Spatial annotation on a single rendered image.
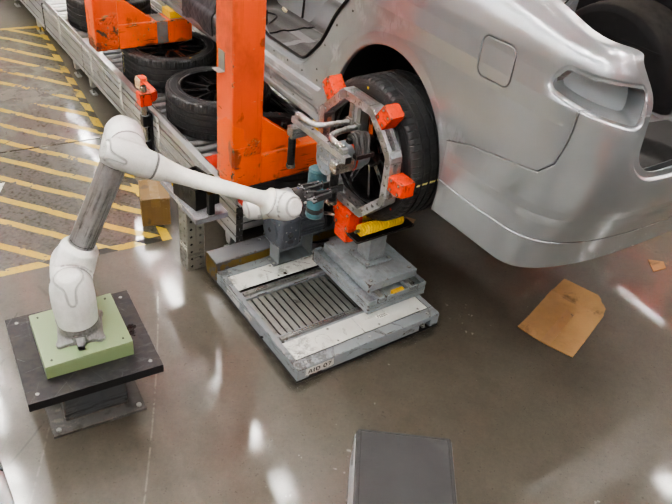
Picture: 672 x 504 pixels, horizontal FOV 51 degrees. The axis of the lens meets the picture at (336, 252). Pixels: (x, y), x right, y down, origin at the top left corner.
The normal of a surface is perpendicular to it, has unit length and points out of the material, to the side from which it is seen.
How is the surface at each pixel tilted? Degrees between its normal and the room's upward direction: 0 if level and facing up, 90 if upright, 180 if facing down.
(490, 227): 90
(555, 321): 1
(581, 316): 2
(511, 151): 90
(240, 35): 90
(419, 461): 0
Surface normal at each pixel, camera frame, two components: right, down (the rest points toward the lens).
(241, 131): 0.55, 0.53
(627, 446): 0.09, -0.81
